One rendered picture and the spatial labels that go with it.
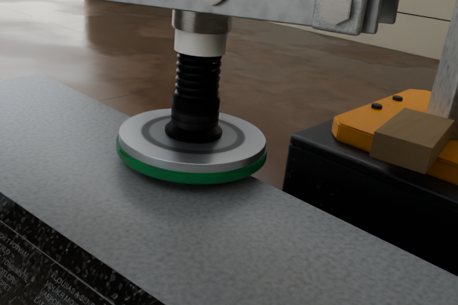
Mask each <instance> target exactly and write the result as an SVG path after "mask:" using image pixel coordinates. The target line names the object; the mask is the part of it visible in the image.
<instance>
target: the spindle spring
mask: <svg viewBox="0 0 458 305"><path fill-rule="evenodd" d="M187 55H188V54H182V53H178V55H177V58H178V60H179V61H177V63H176V64H177V67H178V68H177V69H176V73H177V74H178V75H177V76H176V78H175V79H176V81H177V83H176V84H175V88H176V91H175V92H174V93H175V95H176V96H177V97H179V98H181V99H185V100H190V101H208V100H211V99H214V98H216V97H217V96H218V93H219V91H218V88H219V80H220V77H219V74H220V73H221V69H220V67H221V64H222V62H221V61H220V60H221V58H222V56H219V57H207V58H196V57H187ZM186 63H195V64H207V63H211V65H188V64H186ZM185 70H187V71H211V72H208V73H192V72H187V71H185ZM213 70H214V71H213ZM185 78H191V79H209V78H210V80H187V79H185ZM185 85H186V86H210V87H206V88H191V87H186V86H185ZM181 92H184V93H191V94H206V93H211V94H208V95H187V94H184V93H181Z"/></svg>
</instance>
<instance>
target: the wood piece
mask: <svg viewBox="0 0 458 305"><path fill-rule="evenodd" d="M454 122H455V121H454V120H451V119H448V118H444V117H441V116H436V115H432V114H428V113H424V112H420V111H417V110H412V109H409V108H404V109H403V110H401V111H400V112H399V113H397V114H396V115H394V117H392V118H391V119H390V120H389V121H387V122H386V123H384V124H383V125H382V126H381V127H380V128H378V129H377V130H375V131H374V135H373V140H372V143H371V149H370V152H369V157H372V158H375V159H379V160H381V161H385V162H387V163H392V164H394V165H398V166H400V167H404V168H407V169H409V170H413V171H415V172H419V173H422V174H426V173H427V171H428V170H429V168H430V167H431V166H432V164H433V163H434V161H435V160H436V159H437V158H438V156H439V155H440V153H441V152H442V151H443V149H444V148H445V146H446V145H447V144H448V141H449V139H450V136H451V132H452V129H453V125H454Z"/></svg>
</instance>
